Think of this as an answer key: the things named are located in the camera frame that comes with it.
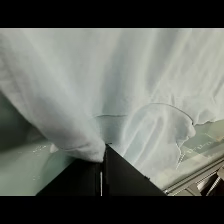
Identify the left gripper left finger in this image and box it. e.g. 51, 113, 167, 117
35, 149, 107, 197

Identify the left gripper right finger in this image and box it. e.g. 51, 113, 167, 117
101, 143, 167, 197

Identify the pale blue T-shirt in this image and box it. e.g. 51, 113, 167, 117
0, 27, 224, 183

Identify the silver frame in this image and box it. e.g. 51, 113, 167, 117
163, 155, 224, 197

